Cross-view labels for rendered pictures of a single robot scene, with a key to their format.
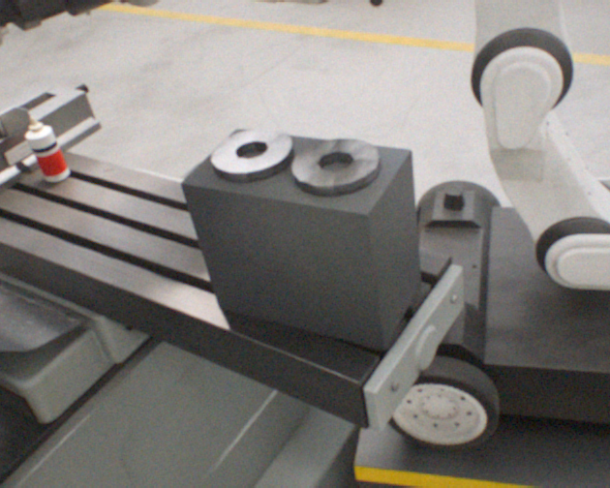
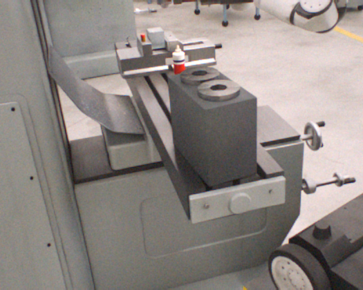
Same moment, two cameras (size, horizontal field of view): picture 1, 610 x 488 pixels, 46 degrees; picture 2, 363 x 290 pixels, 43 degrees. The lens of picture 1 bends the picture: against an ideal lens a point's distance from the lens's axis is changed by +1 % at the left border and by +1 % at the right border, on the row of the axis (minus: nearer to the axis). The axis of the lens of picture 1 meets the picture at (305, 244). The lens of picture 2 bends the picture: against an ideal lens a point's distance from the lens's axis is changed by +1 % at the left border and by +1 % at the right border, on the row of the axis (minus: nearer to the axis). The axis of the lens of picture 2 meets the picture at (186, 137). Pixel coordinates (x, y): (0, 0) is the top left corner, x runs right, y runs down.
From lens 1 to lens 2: 54 cm
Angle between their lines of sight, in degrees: 32
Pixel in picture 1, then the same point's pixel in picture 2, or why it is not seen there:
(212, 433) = (194, 231)
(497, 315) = not seen: outside the picture
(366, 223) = (204, 114)
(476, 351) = (328, 259)
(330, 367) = (184, 181)
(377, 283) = (207, 148)
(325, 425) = not seen: hidden behind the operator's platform
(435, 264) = (272, 170)
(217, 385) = not seen: hidden behind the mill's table
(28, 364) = (117, 141)
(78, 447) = (121, 188)
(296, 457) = (239, 279)
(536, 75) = not seen: outside the picture
